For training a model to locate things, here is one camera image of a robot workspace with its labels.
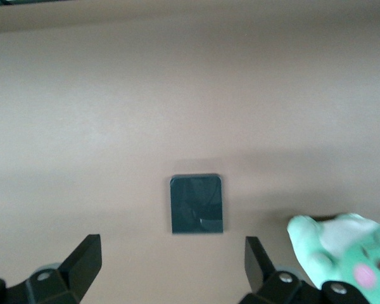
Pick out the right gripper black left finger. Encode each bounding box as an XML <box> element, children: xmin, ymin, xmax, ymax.
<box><xmin>0</xmin><ymin>234</ymin><xmax>103</xmax><ymax>304</ymax></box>

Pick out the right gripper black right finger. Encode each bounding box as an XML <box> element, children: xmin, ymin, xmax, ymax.
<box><xmin>239</xmin><ymin>236</ymin><xmax>370</xmax><ymax>304</ymax></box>

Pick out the green dinosaur plush toy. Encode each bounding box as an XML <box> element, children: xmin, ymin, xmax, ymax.
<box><xmin>286</xmin><ymin>213</ymin><xmax>380</xmax><ymax>304</ymax></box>

